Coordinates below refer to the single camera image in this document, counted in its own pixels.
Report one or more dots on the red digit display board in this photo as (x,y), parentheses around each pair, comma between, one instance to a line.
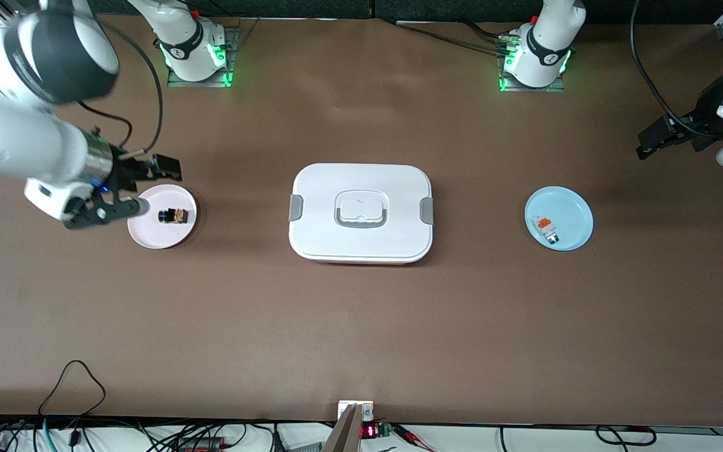
(371,431)

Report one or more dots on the orange black connector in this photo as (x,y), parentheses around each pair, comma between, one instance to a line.
(201,446)

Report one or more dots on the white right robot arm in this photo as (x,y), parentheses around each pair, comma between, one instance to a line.
(22,144)

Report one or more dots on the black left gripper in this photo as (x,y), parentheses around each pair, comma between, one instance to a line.
(704,110)

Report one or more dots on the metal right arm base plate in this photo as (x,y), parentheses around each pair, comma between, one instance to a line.
(231,56)

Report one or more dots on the white and orange switch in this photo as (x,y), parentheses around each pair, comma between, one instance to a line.
(545,228)

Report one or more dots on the pink round plate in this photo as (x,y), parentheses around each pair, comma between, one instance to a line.
(160,237)

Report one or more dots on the red clip leads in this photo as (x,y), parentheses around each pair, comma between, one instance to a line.
(408,432)

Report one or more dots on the light blue round plate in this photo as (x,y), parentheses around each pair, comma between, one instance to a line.
(572,220)

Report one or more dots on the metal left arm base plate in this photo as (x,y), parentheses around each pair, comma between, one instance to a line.
(559,86)

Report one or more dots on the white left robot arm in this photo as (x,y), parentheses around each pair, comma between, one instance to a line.
(543,44)

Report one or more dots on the orange and black switch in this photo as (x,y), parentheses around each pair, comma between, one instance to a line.
(176,216)

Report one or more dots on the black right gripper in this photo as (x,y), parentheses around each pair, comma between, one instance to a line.
(124,171)

